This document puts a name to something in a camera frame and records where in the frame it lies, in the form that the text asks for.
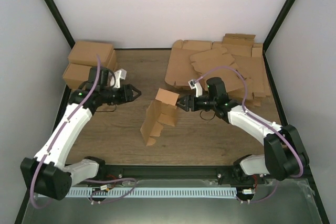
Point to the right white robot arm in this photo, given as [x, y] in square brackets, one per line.
[284, 153]

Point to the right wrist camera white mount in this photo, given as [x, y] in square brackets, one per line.
[195, 85]

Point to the stack of flat cardboard blanks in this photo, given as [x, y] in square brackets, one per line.
[247, 52]

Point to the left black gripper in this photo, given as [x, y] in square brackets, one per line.
[127, 95]

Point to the light blue slotted cable duct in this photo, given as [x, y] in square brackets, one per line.
[142, 192]

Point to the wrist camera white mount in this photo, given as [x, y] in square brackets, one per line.
[117, 77]
[195, 85]

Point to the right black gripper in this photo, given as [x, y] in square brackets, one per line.
[188, 100]

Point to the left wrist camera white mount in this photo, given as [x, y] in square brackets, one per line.
[117, 77]

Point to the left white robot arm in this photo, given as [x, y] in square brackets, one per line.
[47, 173]

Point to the black aluminium frame rail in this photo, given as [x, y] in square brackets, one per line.
[222, 174]

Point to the cardboard box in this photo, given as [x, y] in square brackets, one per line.
[75, 75]
[86, 52]
[162, 110]

